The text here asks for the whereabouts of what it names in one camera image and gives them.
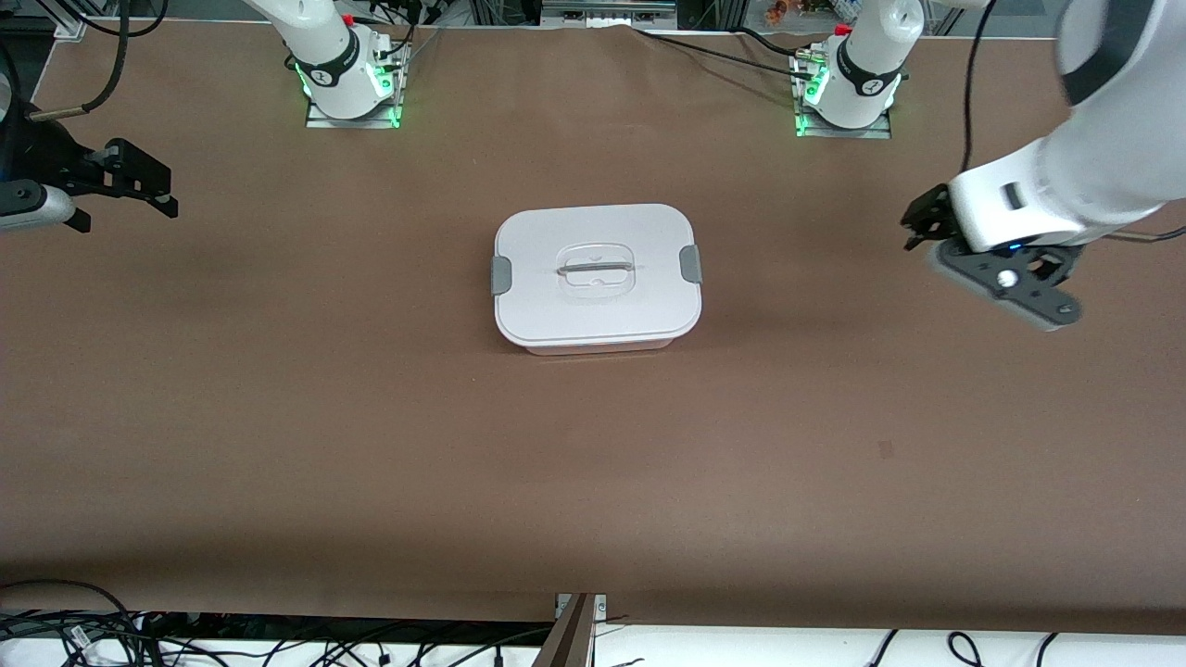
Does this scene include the white box lid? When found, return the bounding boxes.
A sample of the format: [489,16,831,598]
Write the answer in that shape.
[490,203,703,350]

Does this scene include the pink plastic box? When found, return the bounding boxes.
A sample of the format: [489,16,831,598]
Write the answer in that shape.
[524,335,677,359]

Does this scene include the grey metal device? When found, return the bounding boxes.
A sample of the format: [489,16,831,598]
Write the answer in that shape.
[540,0,677,24]

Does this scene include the brown table mat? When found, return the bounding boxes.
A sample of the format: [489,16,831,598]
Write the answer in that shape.
[0,19,1186,636]

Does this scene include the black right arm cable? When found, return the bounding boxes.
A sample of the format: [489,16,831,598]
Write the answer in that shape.
[28,0,168,120]

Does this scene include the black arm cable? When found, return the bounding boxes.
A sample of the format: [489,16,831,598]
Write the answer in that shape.
[28,0,168,120]
[962,0,1186,245]

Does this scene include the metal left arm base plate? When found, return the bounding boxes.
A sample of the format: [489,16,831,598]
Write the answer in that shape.
[792,51,892,140]

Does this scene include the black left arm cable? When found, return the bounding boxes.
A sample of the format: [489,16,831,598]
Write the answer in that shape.
[962,0,1186,245]

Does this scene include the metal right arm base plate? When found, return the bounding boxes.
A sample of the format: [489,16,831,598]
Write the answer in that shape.
[306,37,409,131]

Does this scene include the short black table cable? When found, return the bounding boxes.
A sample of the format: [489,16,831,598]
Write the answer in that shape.
[727,23,812,58]

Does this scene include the long black table cable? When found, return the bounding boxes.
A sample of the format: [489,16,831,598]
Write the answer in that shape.
[633,26,816,82]

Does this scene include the black looping floor cable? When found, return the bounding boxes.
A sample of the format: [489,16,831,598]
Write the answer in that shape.
[0,579,145,667]

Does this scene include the small metal bracket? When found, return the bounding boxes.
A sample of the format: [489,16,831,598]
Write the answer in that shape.
[556,593,608,640]

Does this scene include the brown wooden post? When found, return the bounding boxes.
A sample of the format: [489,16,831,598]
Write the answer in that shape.
[533,593,596,667]

